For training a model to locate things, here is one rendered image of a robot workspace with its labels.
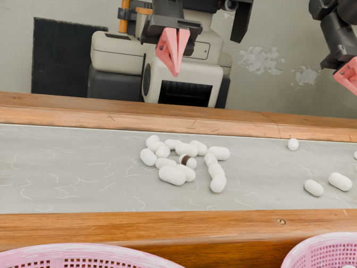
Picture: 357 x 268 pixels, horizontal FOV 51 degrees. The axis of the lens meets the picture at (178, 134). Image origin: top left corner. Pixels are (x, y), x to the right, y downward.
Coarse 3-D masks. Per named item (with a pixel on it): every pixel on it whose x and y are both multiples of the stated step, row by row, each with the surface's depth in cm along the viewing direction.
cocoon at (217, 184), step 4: (216, 176) 51; (220, 176) 51; (224, 176) 51; (212, 180) 50; (216, 180) 50; (220, 180) 50; (224, 180) 51; (212, 184) 50; (216, 184) 49; (220, 184) 49; (224, 184) 50; (212, 188) 50; (216, 188) 49; (220, 188) 49
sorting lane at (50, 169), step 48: (0, 144) 54; (48, 144) 56; (96, 144) 59; (144, 144) 63; (240, 144) 71; (336, 144) 81; (0, 192) 42; (48, 192) 44; (96, 192) 45; (144, 192) 47; (192, 192) 49; (240, 192) 52; (288, 192) 54; (336, 192) 57
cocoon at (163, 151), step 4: (160, 148) 57; (164, 148) 57; (168, 148) 58; (156, 152) 57; (160, 152) 57; (164, 152) 57; (168, 152) 58; (156, 156) 57; (160, 156) 57; (164, 156) 57
